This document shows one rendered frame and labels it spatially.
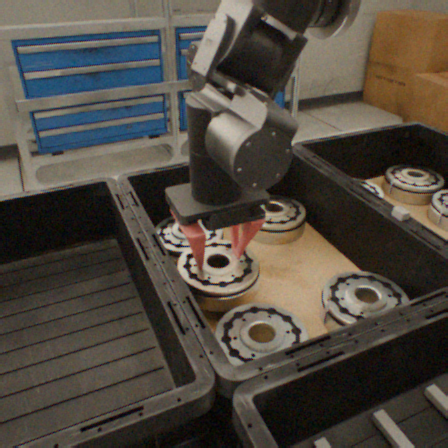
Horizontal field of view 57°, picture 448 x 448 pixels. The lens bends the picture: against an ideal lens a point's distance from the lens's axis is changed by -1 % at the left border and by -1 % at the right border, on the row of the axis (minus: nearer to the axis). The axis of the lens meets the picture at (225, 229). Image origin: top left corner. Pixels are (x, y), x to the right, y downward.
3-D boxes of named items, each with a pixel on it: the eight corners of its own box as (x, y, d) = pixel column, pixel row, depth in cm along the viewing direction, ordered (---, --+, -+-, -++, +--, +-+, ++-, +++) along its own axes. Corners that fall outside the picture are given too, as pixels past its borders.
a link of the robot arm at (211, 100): (228, 77, 43) (176, 84, 41) (261, 96, 38) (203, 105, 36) (228, 140, 47) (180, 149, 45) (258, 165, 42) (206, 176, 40)
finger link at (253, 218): (264, 268, 51) (268, 202, 46) (209, 284, 49) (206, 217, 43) (240, 238, 56) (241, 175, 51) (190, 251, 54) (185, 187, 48)
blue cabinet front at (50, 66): (39, 153, 221) (10, 40, 190) (167, 131, 247) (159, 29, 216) (39, 155, 219) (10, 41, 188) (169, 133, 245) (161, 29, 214)
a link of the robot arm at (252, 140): (283, 48, 43) (214, 9, 38) (357, 76, 34) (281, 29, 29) (232, 153, 47) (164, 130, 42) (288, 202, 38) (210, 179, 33)
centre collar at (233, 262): (192, 257, 53) (192, 253, 53) (228, 248, 55) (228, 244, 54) (207, 281, 50) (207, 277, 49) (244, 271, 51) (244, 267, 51)
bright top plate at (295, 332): (201, 321, 47) (200, 317, 47) (278, 296, 51) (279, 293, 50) (239, 392, 40) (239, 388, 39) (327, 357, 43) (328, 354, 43)
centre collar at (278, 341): (231, 327, 46) (231, 323, 46) (270, 314, 48) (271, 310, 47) (251, 360, 42) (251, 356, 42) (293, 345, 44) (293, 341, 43)
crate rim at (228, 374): (116, 188, 63) (114, 174, 62) (287, 155, 73) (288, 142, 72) (223, 406, 33) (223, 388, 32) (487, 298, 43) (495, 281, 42)
